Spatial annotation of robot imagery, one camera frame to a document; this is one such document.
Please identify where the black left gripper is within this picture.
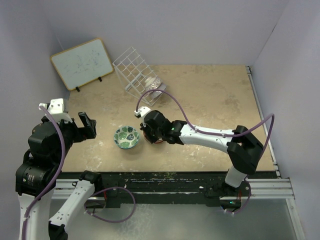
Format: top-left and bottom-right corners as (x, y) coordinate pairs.
(52, 110), (96, 164)

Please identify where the brown floral pattern bowl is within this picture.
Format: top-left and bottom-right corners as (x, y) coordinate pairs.
(143, 131), (164, 144)

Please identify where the white mandala pattern bowl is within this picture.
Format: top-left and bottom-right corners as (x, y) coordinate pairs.
(144, 76), (162, 91)

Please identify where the purple striped bowl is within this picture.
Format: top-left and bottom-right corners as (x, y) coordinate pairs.
(149, 83), (167, 100)

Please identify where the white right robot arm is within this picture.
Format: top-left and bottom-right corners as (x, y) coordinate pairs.
(134, 106), (264, 196)

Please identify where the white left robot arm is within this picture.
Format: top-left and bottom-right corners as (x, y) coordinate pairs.
(15, 112), (103, 240)

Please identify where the green leaf pattern bowl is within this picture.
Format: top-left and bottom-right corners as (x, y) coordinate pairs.
(113, 126), (140, 150)

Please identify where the yellow framed whiteboard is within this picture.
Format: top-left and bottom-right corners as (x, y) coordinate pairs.
(50, 38), (114, 91)

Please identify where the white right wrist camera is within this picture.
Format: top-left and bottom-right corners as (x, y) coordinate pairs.
(134, 106), (151, 124)

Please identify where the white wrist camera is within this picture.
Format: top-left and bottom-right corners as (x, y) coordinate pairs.
(134, 106), (151, 124)
(38, 98), (73, 124)

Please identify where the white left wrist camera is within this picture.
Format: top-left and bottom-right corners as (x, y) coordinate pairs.
(38, 98), (73, 124)

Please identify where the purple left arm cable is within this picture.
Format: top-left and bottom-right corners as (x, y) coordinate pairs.
(21, 104), (67, 240)

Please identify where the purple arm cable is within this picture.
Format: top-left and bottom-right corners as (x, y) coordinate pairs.
(134, 89), (275, 166)
(21, 104), (67, 240)

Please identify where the white wire dish rack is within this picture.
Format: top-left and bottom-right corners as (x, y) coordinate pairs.
(112, 47), (165, 106)

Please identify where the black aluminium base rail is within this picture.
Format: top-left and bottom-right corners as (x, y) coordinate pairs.
(89, 171), (251, 209)

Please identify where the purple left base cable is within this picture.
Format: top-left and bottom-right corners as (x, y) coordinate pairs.
(83, 186), (137, 223)

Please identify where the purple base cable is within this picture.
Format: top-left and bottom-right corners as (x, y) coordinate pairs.
(221, 179), (252, 217)
(83, 186), (137, 223)

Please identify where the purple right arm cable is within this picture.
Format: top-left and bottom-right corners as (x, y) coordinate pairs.
(134, 89), (275, 166)

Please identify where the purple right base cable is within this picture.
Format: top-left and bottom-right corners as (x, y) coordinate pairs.
(221, 179), (252, 217)

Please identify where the aluminium side rail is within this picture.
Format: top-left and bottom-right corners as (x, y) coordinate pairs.
(245, 65), (282, 178)

